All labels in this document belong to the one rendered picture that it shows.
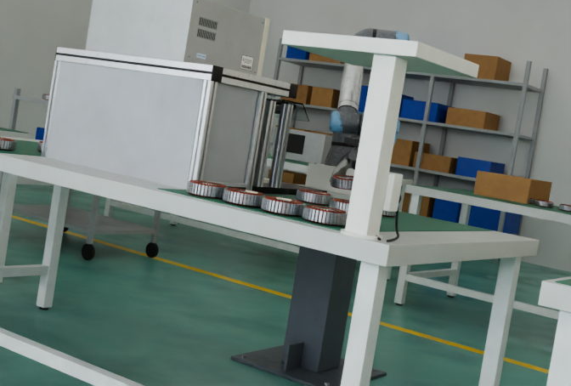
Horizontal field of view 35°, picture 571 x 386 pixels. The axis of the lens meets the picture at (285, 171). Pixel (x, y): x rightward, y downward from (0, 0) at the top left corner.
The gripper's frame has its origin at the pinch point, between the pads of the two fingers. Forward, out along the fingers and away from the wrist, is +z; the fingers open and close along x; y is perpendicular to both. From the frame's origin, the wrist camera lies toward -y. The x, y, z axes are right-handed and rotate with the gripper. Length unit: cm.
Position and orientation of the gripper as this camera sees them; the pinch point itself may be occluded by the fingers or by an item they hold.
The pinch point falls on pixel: (346, 183)
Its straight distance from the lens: 299.1
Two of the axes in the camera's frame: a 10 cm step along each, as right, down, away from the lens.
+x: -8.0, -1.6, 5.8
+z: -4.3, 8.3, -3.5
